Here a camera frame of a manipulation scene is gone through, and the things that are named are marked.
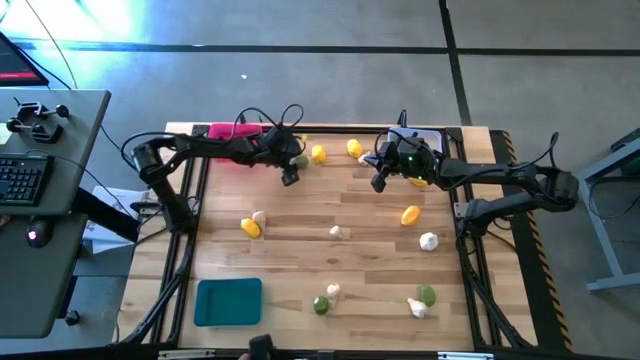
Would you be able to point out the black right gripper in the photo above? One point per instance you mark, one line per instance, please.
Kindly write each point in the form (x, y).
(420, 162)

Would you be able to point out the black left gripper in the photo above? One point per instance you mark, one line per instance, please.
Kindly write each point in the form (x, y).
(265, 150)

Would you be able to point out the yellow lemon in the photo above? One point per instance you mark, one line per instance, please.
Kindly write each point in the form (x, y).
(354, 148)
(419, 182)
(318, 154)
(250, 228)

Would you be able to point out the green lime with torn patch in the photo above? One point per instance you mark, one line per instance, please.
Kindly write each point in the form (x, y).
(321, 305)

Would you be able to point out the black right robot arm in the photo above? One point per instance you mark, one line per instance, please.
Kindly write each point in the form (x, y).
(500, 172)

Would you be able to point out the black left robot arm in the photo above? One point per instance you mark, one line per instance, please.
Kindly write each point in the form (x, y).
(210, 146)

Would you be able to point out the small white garlic bulb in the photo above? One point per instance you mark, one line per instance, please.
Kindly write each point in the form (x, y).
(362, 159)

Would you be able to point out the orange-yellow lemon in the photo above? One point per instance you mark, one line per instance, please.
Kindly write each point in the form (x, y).
(410, 215)

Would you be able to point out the black C-clamp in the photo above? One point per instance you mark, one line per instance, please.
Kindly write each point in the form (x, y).
(402, 119)

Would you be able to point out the clear plastic bin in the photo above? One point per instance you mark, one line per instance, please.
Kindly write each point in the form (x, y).
(430, 137)

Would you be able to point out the pink plastic basket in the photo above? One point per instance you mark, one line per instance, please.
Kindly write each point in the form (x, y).
(230, 131)

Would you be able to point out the teal plastic basket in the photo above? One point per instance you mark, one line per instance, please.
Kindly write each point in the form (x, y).
(227, 302)

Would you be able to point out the black hazard-striped floor plate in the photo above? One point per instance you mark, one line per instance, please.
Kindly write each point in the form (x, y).
(520, 280)

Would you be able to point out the white paper sheets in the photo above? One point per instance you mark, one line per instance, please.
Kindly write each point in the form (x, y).
(112, 197)

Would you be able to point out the black desk support bar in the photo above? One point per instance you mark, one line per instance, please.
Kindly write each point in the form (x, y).
(107, 212)

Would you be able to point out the grey desk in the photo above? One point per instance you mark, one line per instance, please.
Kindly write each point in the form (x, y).
(75, 150)

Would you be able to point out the grey metal table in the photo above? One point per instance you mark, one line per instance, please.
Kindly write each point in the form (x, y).
(602, 240)

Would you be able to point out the black desk clamp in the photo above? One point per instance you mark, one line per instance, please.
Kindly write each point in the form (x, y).
(45, 132)
(32, 107)

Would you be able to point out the black computer mouse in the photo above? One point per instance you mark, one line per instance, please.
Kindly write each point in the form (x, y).
(37, 234)

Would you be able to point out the black desk foot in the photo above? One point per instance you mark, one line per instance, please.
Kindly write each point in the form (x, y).
(72, 317)

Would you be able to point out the black keyboard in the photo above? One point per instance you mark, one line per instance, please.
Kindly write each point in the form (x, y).
(22, 180)

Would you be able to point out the black monitor with red stripe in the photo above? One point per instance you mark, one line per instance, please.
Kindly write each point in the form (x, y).
(15, 65)

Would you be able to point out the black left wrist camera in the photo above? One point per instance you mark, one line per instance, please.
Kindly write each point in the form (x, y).
(282, 136)

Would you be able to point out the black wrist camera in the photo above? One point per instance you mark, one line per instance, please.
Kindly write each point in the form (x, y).
(282, 136)
(397, 148)

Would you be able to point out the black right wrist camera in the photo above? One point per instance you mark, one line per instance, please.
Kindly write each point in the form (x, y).
(397, 148)

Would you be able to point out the black aluminium table frame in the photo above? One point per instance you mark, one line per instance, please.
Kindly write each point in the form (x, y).
(200, 130)

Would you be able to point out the black table-level camera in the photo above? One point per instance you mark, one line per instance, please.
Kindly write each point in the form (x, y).
(261, 346)

